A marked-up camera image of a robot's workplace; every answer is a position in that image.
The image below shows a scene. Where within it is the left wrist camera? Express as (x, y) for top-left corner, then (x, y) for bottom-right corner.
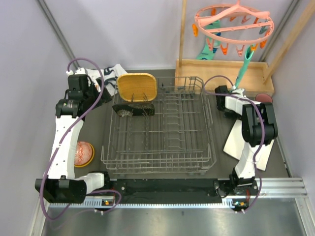
(66, 68), (88, 76)

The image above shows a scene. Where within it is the yellow woven-pattern plate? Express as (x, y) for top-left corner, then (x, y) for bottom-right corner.
(117, 73), (158, 102)

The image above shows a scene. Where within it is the pink ceramic mug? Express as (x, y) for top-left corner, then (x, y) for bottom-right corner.
(255, 93), (273, 103)

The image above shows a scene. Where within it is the black floral square plate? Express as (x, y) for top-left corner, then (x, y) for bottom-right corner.
(112, 103), (155, 117)

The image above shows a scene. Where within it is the wooden tray frame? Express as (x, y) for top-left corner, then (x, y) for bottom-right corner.
(175, 0), (315, 96)

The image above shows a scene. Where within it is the teal patterned sock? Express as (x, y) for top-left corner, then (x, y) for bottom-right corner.
(195, 19), (222, 61)
(234, 46), (254, 89)

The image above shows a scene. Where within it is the grey wire dish rack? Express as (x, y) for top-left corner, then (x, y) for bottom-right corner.
(101, 77), (217, 175)

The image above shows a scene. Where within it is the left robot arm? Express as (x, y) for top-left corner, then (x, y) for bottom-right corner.
(35, 74), (112, 204)

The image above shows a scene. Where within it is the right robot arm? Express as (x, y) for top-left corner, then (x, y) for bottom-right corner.
(215, 86), (278, 195)

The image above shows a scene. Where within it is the white printed cloth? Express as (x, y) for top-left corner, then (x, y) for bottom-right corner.
(85, 64), (127, 96)

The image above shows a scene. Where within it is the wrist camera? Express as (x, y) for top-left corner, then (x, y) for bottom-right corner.
(231, 88), (245, 97)
(66, 68), (88, 76)

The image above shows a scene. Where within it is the white square plate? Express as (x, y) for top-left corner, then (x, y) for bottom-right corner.
(223, 120), (275, 171)

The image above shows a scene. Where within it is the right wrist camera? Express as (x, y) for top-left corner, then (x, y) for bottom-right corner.
(231, 88), (245, 97)

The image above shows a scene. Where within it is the teal patterned sock front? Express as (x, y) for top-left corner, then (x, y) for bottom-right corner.
(234, 46), (254, 89)

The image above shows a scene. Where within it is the teal patterned sock back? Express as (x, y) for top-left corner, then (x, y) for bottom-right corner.
(195, 19), (222, 61)

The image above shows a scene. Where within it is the red patterned bowl yellow rim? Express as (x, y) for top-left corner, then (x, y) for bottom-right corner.
(74, 141), (95, 168)

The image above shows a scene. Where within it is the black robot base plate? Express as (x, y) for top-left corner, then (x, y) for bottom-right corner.
(83, 178), (260, 205)

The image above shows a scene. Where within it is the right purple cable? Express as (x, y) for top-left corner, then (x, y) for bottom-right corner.
(202, 75), (265, 214)

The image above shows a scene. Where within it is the pink round clothes hanger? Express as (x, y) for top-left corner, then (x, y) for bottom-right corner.
(192, 0), (275, 57)

